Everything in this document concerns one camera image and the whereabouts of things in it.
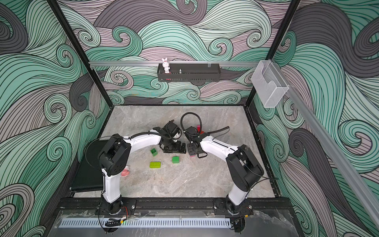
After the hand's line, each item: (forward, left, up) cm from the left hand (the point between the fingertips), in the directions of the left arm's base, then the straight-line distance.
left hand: (181, 150), depth 90 cm
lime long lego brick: (-8, +16, -3) cm, 18 cm away
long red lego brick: (+6, -12, +12) cm, 18 cm away
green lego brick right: (-4, +3, -4) cm, 7 cm away
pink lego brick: (-3, -7, -2) cm, 8 cm away
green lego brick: (-1, +17, -1) cm, 17 cm away
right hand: (0, -7, 0) cm, 7 cm away
